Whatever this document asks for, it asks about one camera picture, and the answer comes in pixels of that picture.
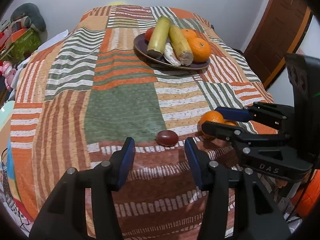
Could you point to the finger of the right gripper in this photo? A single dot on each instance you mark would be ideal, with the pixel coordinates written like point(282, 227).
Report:
point(232, 134)
point(241, 115)

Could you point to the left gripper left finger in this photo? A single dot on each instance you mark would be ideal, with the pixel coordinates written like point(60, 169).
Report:
point(63, 215)

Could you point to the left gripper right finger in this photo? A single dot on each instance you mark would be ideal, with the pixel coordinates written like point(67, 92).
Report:
point(256, 215)

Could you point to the small tangerine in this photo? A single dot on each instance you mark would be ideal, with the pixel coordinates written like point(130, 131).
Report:
point(211, 116)
point(230, 123)

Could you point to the large orange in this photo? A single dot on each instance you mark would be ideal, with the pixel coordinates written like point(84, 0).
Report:
point(189, 34)
point(200, 48)

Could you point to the yellow sugarcane piece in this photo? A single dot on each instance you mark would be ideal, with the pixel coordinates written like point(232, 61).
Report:
point(180, 46)

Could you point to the green sugarcane piece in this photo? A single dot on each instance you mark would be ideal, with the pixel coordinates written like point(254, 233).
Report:
point(158, 39)

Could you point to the red tomato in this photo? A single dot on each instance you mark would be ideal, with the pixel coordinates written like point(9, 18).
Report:
point(148, 34)

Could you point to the white sliding wardrobe door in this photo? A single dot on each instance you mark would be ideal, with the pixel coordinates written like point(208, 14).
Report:
point(282, 89)

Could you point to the wooden door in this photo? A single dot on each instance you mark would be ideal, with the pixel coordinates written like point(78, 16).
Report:
point(280, 31)

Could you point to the patchwork striped blanket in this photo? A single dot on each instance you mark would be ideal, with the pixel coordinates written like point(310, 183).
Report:
point(78, 100)

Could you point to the light green bowl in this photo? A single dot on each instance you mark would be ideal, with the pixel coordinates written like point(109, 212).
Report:
point(6, 112)

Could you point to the purple ceramic plate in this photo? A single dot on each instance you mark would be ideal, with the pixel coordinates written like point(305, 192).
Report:
point(141, 44)

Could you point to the pink rabbit toy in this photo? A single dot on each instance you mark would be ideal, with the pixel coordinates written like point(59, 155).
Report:
point(9, 72)

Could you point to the green patterned box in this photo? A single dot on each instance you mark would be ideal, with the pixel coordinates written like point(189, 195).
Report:
point(23, 47)

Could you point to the white cloth pile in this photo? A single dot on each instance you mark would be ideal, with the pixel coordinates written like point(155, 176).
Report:
point(56, 39)

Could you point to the grey neck pillow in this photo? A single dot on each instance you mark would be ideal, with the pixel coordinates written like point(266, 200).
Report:
point(29, 16)

